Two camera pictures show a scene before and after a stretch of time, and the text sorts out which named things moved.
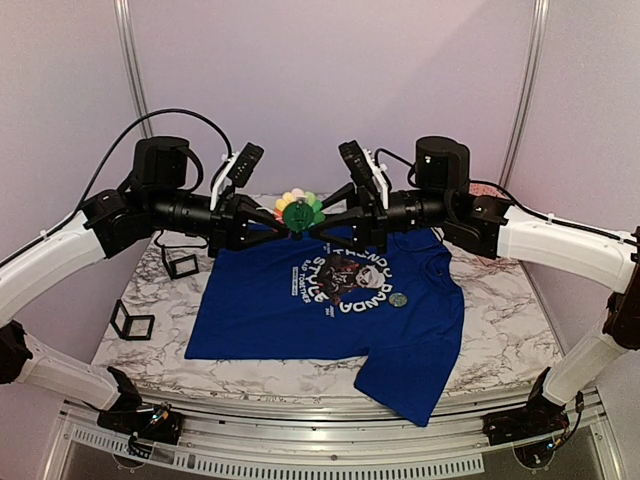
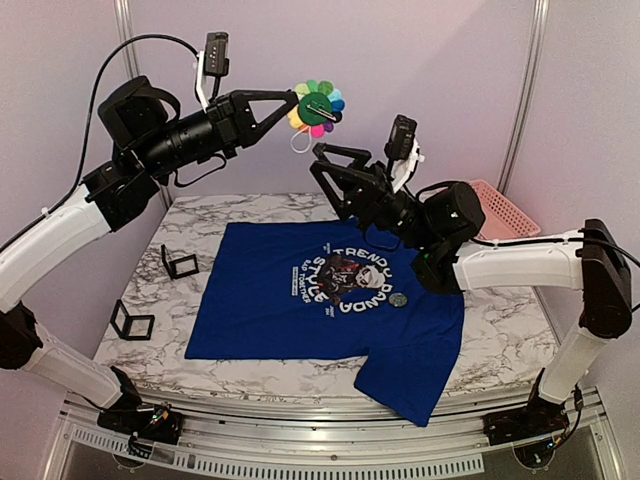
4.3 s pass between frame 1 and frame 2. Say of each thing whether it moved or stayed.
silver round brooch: stayed
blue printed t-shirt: stayed
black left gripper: moved
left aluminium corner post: stayed
